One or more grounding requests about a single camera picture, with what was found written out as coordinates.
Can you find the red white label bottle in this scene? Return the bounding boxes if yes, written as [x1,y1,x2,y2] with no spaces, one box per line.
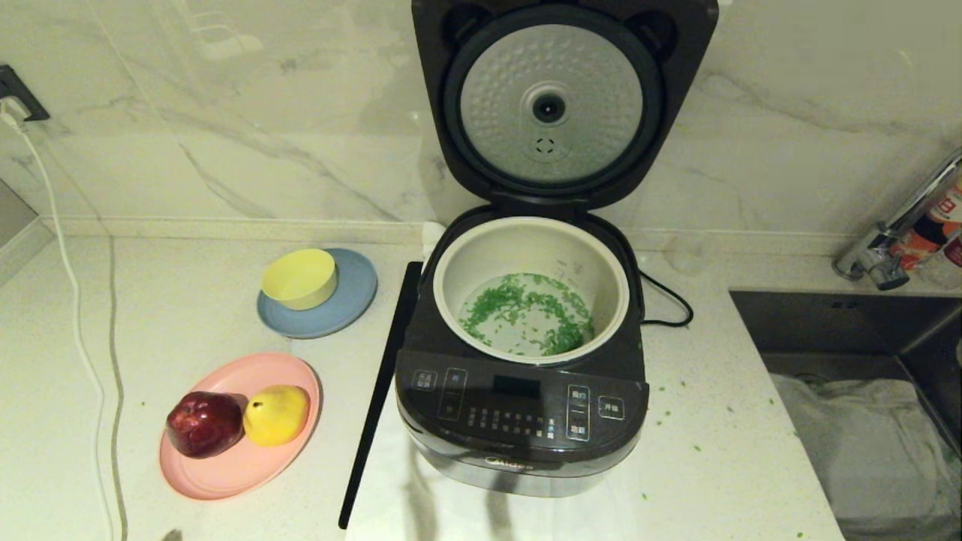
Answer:
[898,177,962,271]

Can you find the white cloth in sink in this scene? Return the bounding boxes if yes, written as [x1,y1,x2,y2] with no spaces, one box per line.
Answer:
[770,376,962,530]

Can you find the chrome faucet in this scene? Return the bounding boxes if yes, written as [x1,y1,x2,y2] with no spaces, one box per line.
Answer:
[831,147,962,292]

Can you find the green chopped vegetables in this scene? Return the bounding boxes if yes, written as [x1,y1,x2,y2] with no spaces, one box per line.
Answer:
[458,273,596,358]

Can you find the black rice cooker body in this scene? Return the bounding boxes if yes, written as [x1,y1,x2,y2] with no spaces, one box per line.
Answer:
[394,207,652,500]

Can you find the white power cable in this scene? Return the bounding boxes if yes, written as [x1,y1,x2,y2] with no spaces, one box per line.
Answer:
[0,101,126,541]

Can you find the red apple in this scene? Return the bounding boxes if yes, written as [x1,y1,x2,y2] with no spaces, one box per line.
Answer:
[165,391,247,460]

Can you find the black tray edge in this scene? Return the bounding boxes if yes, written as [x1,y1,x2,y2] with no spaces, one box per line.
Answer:
[337,261,423,531]

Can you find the yellow bowl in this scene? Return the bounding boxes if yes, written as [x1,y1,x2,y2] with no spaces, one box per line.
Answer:
[260,249,338,312]

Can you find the white inner pot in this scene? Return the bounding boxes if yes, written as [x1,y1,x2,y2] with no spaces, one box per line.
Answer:
[433,216,631,367]

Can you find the black wall socket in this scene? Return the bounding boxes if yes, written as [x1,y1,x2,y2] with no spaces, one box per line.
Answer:
[0,64,50,123]

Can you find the blue plate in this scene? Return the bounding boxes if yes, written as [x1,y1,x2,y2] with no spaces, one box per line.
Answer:
[256,248,379,340]

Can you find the yellow pear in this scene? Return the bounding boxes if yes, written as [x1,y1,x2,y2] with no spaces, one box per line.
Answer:
[241,384,311,449]

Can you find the black power cable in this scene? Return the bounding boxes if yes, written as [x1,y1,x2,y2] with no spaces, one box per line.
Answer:
[639,269,694,328]

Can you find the stainless steel sink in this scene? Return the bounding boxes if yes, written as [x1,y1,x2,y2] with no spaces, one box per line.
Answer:
[728,289,962,541]

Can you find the black rice cooker lid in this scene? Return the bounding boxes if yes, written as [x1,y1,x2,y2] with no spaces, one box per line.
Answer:
[412,0,719,216]

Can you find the pink plate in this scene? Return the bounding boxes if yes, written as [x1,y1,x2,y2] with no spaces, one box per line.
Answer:
[158,352,322,503]

